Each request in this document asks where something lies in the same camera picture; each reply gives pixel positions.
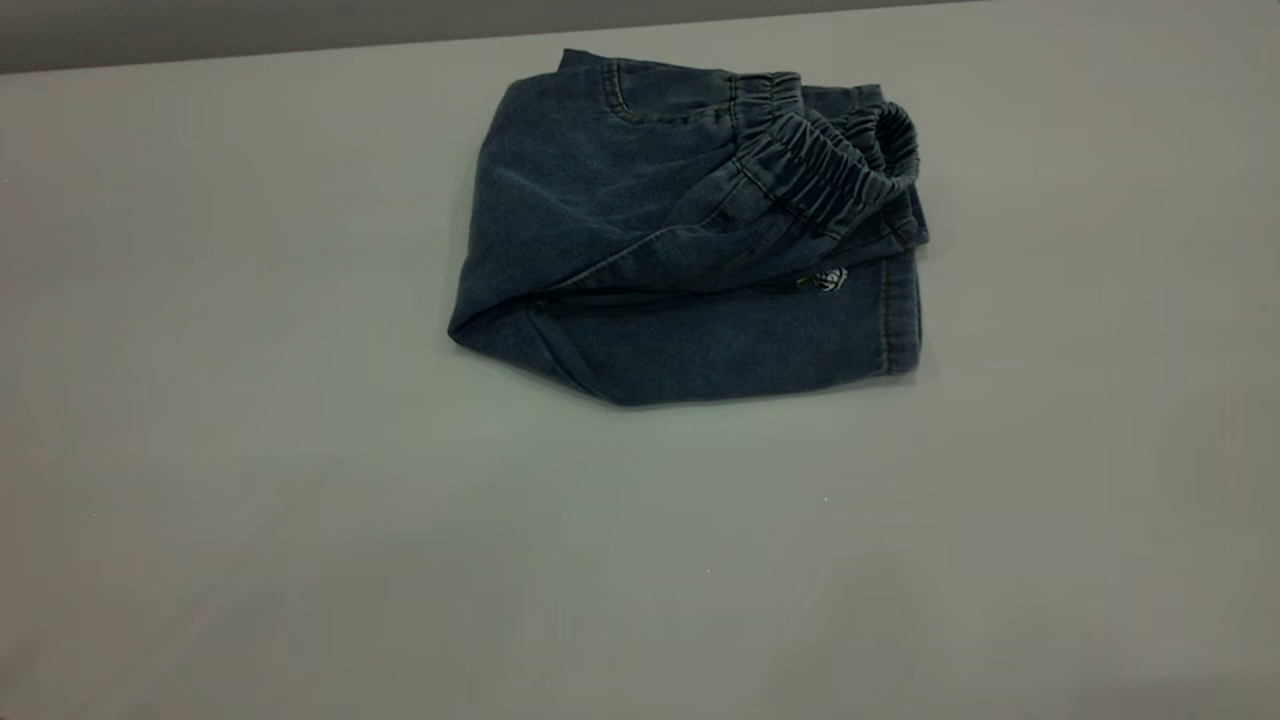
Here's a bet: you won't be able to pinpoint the blue denim shorts with print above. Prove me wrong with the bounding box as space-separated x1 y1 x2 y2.
447 48 931 408

